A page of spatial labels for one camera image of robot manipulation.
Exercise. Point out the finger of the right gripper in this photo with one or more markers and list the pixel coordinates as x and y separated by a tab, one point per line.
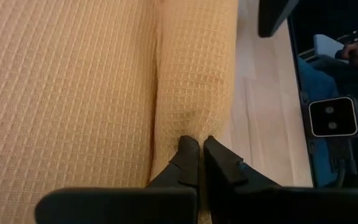
273	15

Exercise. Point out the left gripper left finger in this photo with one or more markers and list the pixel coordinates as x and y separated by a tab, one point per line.
166	202

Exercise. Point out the orange waffle towel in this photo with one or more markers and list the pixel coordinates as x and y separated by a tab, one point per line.
73	93

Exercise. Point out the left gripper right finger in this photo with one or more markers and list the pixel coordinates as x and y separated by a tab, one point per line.
259	202

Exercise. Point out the white laptop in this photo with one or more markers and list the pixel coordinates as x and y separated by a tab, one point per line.
326	45

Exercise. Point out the person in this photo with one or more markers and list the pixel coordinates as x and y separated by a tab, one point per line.
315	81

